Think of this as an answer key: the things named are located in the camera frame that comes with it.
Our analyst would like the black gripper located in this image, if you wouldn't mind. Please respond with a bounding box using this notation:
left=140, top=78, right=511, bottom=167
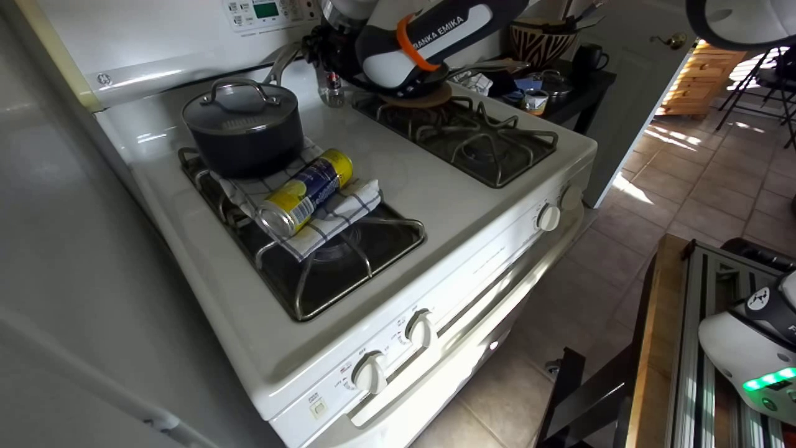
left=304, top=24, right=369, bottom=90

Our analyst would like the small red-capped spice bottle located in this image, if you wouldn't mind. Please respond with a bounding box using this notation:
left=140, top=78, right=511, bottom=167
left=318, top=68, right=351, bottom=111

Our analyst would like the white gas stove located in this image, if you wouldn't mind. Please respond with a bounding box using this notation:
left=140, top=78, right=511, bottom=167
left=32, top=0, right=599, bottom=448

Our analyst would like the white stove knob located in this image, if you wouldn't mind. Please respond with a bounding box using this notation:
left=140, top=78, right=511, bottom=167
left=536, top=203, right=564, bottom=234
left=400, top=307, right=435, bottom=351
left=349, top=350, right=389, bottom=396

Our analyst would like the black frying pan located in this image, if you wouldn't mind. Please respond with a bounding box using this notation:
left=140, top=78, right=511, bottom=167
left=363, top=70, right=455, bottom=101

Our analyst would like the black pot with glass lid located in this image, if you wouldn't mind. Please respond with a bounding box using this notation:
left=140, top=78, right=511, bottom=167
left=182, top=45, right=305, bottom=180

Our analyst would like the yellow and blue can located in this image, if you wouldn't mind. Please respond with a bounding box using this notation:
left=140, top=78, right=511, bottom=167
left=254, top=147, right=358, bottom=241

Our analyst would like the white checked dish towel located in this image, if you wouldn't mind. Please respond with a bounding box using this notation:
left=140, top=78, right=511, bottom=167
left=207, top=144, right=383, bottom=264

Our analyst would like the white paper packet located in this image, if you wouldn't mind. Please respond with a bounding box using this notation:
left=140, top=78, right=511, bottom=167
left=450, top=70, right=498, bottom=101

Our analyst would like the black burner grate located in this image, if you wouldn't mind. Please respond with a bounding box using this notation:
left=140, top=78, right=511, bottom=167
left=351, top=92, right=559, bottom=192
left=177, top=147, right=431, bottom=325

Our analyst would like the blue and white container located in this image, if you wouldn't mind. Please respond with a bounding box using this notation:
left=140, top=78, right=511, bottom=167
left=512, top=78, right=553, bottom=117

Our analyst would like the patterned woven basket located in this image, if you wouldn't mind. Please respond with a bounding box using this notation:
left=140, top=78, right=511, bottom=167
left=504, top=21, right=583, bottom=70

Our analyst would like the black side table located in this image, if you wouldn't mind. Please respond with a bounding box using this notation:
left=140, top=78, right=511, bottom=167
left=488, top=56, right=619, bottom=137

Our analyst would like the black mug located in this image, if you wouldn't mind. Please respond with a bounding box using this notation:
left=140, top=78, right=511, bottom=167
left=570, top=42, right=611, bottom=82

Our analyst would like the white refrigerator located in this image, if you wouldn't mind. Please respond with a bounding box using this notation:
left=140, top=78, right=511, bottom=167
left=0, top=0, right=284, bottom=448

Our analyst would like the light wooden slatted furniture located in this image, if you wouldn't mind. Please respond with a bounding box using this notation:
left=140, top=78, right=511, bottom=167
left=659, top=41, right=768, bottom=121

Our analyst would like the wooden-edged robot cart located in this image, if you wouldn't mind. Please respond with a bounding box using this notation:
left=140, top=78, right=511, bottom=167
left=625, top=234, right=796, bottom=448

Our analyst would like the black folding stand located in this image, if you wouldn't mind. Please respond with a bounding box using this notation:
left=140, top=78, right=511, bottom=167
left=716, top=45, right=796, bottom=152

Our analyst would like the black metal stand frame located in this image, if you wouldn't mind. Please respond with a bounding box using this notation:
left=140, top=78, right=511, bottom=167
left=533, top=347, right=643, bottom=448

